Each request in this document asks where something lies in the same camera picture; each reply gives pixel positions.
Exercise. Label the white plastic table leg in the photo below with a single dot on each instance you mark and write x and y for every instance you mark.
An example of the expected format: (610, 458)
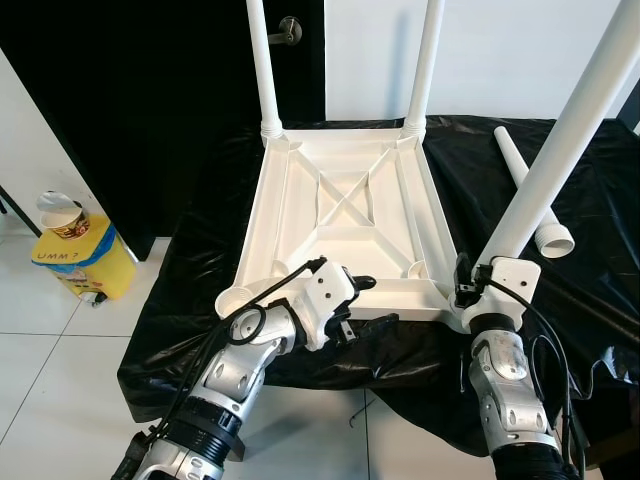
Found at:
(262, 70)
(570, 120)
(548, 228)
(425, 60)

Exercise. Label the yellow cardboard box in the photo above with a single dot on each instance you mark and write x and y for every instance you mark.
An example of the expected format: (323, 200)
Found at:
(100, 270)

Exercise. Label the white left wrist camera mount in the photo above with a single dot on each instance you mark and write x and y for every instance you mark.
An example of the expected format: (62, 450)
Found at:
(322, 298)

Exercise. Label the printed paper cup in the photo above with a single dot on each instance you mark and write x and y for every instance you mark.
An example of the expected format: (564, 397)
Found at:
(68, 225)

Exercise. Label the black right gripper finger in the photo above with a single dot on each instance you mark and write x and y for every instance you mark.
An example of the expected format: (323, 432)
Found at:
(464, 268)

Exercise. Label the black plastic table cover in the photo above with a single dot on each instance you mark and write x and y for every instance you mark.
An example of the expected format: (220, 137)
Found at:
(600, 300)

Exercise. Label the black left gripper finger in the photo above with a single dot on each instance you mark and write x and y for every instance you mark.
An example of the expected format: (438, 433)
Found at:
(375, 327)
(362, 283)

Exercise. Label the dark grey window frame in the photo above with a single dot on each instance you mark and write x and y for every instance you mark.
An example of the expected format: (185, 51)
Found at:
(630, 105)

